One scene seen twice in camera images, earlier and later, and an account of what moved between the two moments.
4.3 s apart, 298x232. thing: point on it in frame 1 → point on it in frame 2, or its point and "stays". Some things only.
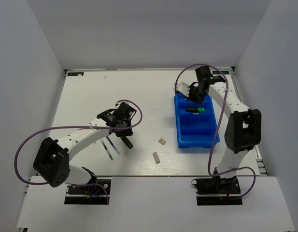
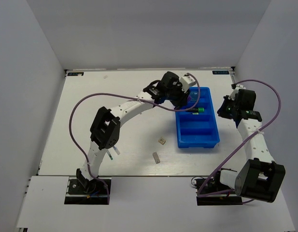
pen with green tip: [107, 151] stays
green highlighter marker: [200, 109] stays
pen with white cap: [115, 148] stays
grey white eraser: [156, 157] stays
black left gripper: [128, 132] → [183, 98]
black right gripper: [191, 97] → [221, 111]
